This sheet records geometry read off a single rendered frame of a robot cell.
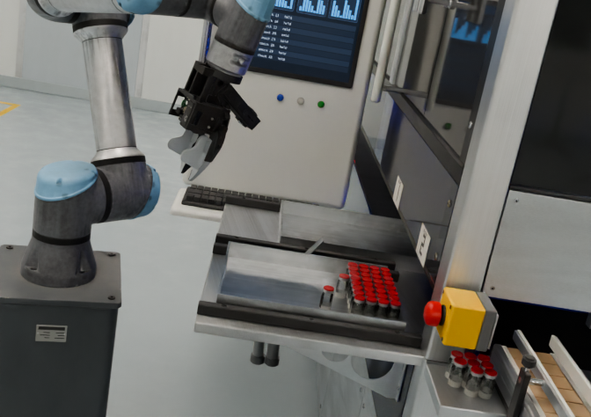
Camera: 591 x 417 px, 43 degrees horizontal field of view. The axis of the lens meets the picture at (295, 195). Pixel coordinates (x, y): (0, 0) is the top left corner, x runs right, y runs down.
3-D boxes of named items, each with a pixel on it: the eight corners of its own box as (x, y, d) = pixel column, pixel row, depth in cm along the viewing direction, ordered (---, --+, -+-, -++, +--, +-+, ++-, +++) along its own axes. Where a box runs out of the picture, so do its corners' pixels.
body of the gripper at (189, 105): (165, 116, 135) (191, 54, 132) (204, 126, 141) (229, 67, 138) (185, 134, 130) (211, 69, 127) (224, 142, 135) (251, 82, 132)
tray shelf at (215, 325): (404, 233, 198) (406, 227, 198) (464, 372, 131) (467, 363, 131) (225, 204, 195) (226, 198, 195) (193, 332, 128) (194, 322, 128)
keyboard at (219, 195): (321, 211, 222) (323, 203, 222) (324, 227, 209) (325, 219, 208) (186, 189, 220) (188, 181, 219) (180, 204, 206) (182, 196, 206)
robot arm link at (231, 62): (239, 45, 137) (263, 61, 131) (229, 69, 138) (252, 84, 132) (206, 33, 132) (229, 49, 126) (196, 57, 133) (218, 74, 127)
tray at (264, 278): (384, 281, 160) (388, 266, 159) (402, 340, 135) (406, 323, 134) (226, 256, 158) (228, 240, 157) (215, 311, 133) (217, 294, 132)
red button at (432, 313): (442, 321, 123) (448, 299, 122) (447, 332, 119) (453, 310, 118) (419, 318, 123) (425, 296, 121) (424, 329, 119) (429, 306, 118)
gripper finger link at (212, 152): (194, 155, 137) (209, 110, 135) (202, 157, 138) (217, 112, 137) (207, 164, 134) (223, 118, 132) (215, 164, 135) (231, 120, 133)
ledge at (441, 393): (501, 384, 130) (504, 375, 129) (523, 428, 117) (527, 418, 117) (423, 372, 129) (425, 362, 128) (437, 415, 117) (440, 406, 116)
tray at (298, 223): (410, 233, 193) (412, 221, 192) (427, 274, 168) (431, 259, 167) (279, 212, 191) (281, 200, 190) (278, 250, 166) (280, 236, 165)
